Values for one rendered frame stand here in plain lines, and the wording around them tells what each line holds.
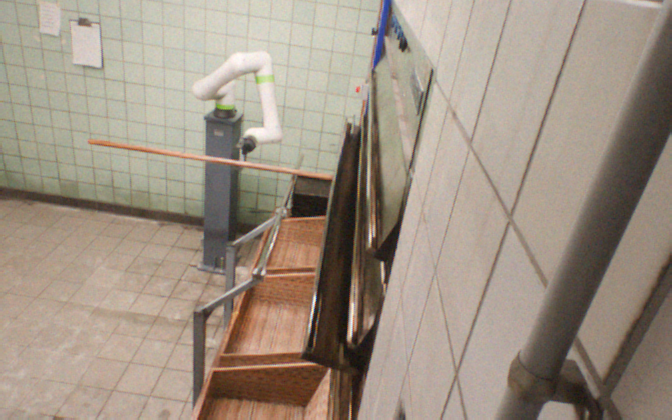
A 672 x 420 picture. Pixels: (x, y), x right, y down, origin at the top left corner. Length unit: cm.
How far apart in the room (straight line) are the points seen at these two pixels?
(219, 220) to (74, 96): 154
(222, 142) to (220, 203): 46
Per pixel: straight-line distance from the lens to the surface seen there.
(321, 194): 301
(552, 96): 34
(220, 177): 338
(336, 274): 143
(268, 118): 291
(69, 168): 457
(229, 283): 247
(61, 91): 434
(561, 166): 30
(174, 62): 386
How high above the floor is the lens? 224
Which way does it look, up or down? 26 degrees down
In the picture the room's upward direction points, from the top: 9 degrees clockwise
